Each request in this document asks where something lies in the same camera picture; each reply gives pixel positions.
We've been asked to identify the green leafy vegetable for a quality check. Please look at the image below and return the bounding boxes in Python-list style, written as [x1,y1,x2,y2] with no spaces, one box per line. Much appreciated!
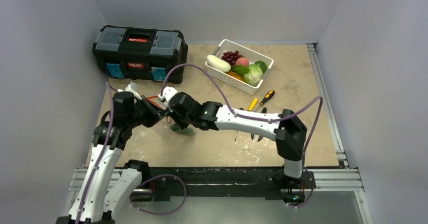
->
[231,66,249,76]

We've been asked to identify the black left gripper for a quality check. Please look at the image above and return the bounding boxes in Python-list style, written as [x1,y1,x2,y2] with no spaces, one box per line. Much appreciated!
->
[127,95,166,129]

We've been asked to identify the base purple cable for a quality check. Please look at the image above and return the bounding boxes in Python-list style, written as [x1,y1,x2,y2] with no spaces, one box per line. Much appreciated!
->
[129,175,187,216]

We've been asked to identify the pink peach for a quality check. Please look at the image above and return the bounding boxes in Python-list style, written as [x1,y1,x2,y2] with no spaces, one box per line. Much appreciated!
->
[235,57,249,67]

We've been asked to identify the yellow handled screwdriver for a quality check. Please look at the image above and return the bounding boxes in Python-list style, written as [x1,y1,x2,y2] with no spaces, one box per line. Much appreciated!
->
[248,98,258,111]

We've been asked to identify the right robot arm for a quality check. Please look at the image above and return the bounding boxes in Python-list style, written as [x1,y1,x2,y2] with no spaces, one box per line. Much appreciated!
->
[162,90,307,187]

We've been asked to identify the clear zip top bag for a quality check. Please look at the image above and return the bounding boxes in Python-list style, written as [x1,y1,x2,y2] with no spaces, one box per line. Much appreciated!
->
[142,94,196,138]

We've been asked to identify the green handled screwdriver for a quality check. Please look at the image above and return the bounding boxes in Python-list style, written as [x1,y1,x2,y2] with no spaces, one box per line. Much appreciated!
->
[234,107,244,142]

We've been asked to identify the dark green cucumber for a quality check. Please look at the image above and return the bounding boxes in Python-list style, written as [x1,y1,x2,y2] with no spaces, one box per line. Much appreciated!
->
[170,124,195,137]

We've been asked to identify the red grape bunch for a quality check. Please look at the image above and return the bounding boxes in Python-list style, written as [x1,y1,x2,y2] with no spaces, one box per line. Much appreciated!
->
[221,50,243,66]

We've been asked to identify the black plastic toolbox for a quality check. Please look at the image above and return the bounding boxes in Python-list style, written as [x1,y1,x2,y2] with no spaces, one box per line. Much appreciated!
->
[92,25,189,84]

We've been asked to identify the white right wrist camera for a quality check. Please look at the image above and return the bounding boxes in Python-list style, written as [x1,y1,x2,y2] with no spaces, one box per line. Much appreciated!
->
[157,86,178,103]

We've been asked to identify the black pliers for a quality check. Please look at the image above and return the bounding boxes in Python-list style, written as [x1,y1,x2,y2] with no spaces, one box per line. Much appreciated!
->
[250,107,267,140]

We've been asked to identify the green lime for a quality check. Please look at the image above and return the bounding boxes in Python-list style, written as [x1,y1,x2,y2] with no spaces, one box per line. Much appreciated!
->
[254,61,268,73]

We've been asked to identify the white plastic basket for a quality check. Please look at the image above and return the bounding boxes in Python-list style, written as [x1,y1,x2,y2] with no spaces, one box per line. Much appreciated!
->
[205,39,274,95]

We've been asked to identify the white radish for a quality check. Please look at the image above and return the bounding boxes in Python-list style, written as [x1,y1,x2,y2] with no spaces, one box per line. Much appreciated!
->
[206,55,232,73]

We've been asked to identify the orange fruit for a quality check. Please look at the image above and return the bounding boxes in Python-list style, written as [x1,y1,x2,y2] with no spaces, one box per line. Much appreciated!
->
[227,71,244,82]

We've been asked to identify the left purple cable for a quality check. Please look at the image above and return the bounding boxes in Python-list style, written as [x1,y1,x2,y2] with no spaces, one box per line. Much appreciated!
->
[73,81,119,224]

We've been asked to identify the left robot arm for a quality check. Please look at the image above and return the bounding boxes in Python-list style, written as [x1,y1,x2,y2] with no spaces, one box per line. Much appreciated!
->
[56,90,167,223]

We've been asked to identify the green cabbage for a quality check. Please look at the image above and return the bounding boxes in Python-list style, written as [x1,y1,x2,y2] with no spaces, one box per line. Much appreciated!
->
[243,64,263,86]

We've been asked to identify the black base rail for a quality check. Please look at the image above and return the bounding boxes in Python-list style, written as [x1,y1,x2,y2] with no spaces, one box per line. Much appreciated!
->
[141,166,315,204]

